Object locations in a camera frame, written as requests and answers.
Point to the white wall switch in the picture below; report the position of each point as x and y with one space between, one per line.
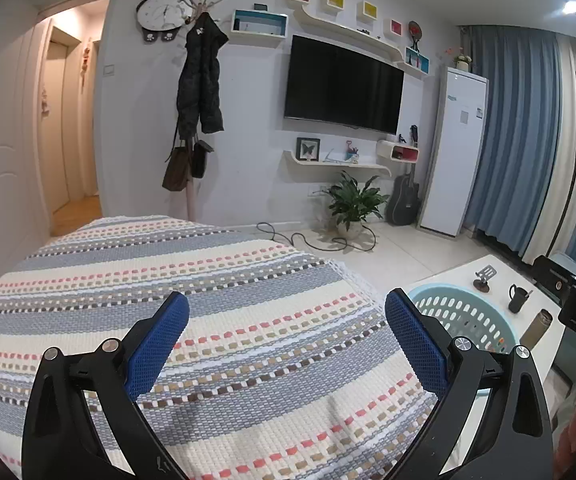
109 69

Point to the small red wall cube shelf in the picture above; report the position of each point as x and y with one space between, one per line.
395 28

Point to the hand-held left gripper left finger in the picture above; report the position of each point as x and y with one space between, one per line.
160 340

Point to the hanging wall ornament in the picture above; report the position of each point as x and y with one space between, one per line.
86 62

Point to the cream curtain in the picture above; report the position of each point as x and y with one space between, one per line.
562 160

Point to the brown handbag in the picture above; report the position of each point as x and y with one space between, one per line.
175 170

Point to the blue rimmed box shelf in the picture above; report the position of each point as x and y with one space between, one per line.
258 36

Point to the small pink figurine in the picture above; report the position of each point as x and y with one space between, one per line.
351 152

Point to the black wall television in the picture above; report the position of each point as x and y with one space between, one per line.
343 85

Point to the light blue plastic basket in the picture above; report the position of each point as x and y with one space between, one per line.
437 290

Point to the white plant pot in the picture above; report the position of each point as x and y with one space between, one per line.
349 228

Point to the black small bag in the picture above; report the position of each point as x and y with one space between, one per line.
200 160

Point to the small potted flowers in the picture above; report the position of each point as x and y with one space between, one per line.
461 61

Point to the black mug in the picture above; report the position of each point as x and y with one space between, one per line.
518 302

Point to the panda wall clock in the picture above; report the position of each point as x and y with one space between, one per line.
165 7

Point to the white standing air conditioner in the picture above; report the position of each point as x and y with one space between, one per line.
452 150

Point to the round fan ornament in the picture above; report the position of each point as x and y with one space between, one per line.
414 31

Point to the striped woven blanket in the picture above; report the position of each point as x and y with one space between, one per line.
243 285

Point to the white pink cubby shelf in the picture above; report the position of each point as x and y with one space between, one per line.
385 150

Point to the metal phone stand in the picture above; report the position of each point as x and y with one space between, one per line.
487 274

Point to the black acoustic guitar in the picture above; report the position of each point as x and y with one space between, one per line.
402 205

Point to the white door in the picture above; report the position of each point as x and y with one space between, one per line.
8 160

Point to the olive thermos bottle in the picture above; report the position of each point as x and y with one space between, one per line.
537 327

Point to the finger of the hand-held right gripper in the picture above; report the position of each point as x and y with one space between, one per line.
552 275

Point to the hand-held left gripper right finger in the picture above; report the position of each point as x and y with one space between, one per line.
415 340

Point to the green leafy plant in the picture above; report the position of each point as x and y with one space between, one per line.
355 197

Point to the yellow wall cube shelf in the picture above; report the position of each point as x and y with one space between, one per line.
335 1
370 10

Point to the blue pink wall cube shelf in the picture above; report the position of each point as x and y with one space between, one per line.
416 60

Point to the pink coat rack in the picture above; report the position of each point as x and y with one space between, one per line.
190 205

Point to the black jacket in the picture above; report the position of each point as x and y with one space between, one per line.
203 70

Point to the ceiling light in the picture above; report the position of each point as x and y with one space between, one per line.
571 7

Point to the white curved low shelf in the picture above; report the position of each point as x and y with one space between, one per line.
318 164

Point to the white curved high shelf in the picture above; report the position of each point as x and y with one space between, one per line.
347 27

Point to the framed butterfly picture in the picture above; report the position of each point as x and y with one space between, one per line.
308 149

